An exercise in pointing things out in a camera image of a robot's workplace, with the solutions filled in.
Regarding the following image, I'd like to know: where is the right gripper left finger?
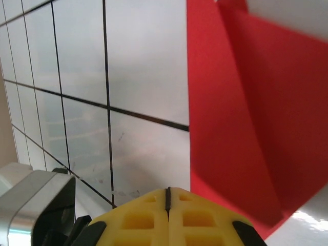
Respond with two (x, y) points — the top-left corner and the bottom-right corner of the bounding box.
(84, 188), (169, 246)

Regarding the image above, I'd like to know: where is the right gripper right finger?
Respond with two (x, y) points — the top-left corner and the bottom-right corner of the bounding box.
(169, 188), (267, 246)

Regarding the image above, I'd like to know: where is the red square paper sheet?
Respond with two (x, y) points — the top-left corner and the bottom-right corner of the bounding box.
(186, 0), (328, 241)

